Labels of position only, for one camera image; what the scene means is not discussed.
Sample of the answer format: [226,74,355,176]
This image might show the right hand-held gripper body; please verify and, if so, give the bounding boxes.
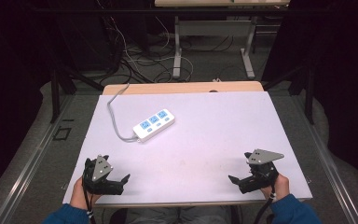
[243,148,285,191]

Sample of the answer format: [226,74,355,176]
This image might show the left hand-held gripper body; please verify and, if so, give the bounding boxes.
[82,154,123,196]

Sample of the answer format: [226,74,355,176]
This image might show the person's right hand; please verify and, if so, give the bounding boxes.
[260,173,291,202]

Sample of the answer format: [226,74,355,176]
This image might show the person's left hand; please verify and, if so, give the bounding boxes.
[69,176,103,211]

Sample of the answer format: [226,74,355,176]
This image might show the white table mat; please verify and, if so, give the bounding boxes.
[62,91,313,206]

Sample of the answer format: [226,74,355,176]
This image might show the white power strip blue sockets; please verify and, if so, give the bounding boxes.
[132,108,176,143]

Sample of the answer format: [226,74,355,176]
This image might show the person's legs grey trousers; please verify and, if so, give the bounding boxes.
[124,205,232,224]

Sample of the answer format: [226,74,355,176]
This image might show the black metal stand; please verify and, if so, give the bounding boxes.
[261,60,315,126]
[49,66,105,124]

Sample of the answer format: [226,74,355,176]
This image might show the wooden table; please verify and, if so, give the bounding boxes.
[102,80,265,96]

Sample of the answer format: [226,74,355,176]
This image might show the right hand-held gripper black cable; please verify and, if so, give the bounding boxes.
[254,184,277,224]

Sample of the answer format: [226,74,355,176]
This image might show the hand-held gripper black cable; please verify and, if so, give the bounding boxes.
[81,175,97,224]
[254,184,277,224]

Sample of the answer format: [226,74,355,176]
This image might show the left hand-held gripper black cable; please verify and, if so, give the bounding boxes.
[81,175,97,224]

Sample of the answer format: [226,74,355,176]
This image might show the grey power strip cable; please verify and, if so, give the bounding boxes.
[106,82,140,144]

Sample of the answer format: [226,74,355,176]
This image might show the black floor socket frame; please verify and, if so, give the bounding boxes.
[52,126,73,142]

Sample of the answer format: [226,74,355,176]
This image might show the metal floor rail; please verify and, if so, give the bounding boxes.
[0,92,76,224]
[292,92,358,224]

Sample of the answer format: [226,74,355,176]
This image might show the tangle of floor cables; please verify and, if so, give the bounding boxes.
[97,6,234,85]

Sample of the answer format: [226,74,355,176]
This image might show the white metal desk frame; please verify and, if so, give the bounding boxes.
[154,0,292,80]

